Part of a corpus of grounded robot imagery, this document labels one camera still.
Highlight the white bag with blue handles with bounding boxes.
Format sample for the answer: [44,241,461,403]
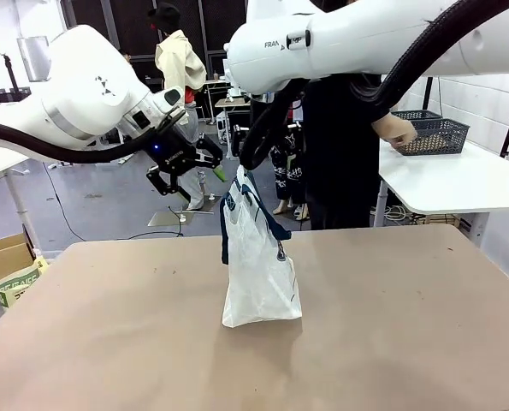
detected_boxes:
[219,164,303,330]

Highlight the black floor cable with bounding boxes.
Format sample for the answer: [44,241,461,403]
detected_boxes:
[43,162,185,243]

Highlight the grey floor plate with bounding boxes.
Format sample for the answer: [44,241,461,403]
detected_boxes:
[147,211,216,228]

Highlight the mannequin in beige jacket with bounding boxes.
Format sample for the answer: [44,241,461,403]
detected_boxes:
[146,2,208,211]

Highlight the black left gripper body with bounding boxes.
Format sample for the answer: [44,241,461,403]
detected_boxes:
[140,125,199,178]

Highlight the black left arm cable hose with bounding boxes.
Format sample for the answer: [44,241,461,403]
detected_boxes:
[0,116,152,166]

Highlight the green and white carton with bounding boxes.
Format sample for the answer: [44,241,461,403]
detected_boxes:
[0,254,50,309]

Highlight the grey metal panel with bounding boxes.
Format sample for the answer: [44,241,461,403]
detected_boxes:
[16,36,50,82]

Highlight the brown cardboard box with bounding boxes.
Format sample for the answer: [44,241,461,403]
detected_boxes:
[0,233,37,288]

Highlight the person left hand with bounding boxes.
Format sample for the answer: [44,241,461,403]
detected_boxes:
[382,117,418,149]

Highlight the white cable bundle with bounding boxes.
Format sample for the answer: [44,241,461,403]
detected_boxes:
[371,204,417,224]

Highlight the black tripod stand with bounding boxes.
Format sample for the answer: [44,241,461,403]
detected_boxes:
[0,53,33,104]

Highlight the grey plastic lattice basket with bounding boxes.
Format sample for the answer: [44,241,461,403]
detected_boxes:
[389,109,443,122]
[393,118,471,157]

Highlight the white side table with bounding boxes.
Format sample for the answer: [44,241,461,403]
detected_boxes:
[372,136,509,228]

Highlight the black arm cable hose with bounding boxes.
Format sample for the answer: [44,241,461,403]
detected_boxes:
[239,0,509,172]
[0,116,152,166]

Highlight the person left forearm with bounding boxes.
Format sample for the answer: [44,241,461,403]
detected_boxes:
[371,115,394,140]

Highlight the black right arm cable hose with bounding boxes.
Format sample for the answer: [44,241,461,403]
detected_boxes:
[239,0,509,172]

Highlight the grey background desk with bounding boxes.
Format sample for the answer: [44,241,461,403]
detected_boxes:
[204,79,252,129]

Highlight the person in black clothes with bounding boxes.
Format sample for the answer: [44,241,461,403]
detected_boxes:
[303,0,394,232]

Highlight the mannequin in patterned trousers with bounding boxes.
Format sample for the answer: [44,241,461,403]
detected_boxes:
[270,128,311,222]

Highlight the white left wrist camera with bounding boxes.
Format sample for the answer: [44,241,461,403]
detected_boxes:
[153,86,186,125]

